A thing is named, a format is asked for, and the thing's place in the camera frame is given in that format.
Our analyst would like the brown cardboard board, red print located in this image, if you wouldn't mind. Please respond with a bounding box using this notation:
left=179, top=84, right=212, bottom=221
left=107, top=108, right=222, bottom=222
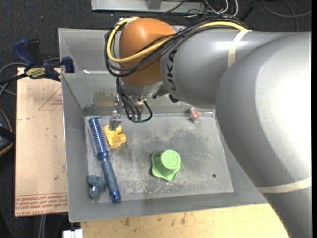
left=14, top=67, right=69, bottom=218

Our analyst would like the blue round hairbrush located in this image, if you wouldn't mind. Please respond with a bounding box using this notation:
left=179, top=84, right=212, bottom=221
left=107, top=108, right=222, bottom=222
left=87, top=117, right=123, bottom=204

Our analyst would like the grey-blue small toy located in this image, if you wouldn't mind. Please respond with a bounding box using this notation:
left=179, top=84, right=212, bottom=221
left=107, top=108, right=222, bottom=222
left=86, top=174, right=107, bottom=200

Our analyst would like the grey metal bin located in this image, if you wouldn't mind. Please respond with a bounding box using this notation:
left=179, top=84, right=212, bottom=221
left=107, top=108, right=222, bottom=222
left=58, top=28, right=268, bottom=223

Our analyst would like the green flower-rimmed cup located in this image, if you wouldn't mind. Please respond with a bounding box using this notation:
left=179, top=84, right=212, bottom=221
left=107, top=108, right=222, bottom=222
left=150, top=149, right=184, bottom=182

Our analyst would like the red and white small toy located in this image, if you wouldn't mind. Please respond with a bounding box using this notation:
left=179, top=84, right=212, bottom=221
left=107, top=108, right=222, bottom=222
left=186, top=107, right=202, bottom=124

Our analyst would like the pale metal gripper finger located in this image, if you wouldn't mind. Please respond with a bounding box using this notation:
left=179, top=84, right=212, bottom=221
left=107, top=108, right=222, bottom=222
left=112, top=94, right=123, bottom=118
left=109, top=116, right=123, bottom=132

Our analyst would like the yellow toy block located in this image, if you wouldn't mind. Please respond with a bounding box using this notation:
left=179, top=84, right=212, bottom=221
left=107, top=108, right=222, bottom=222
left=103, top=123, right=127, bottom=150

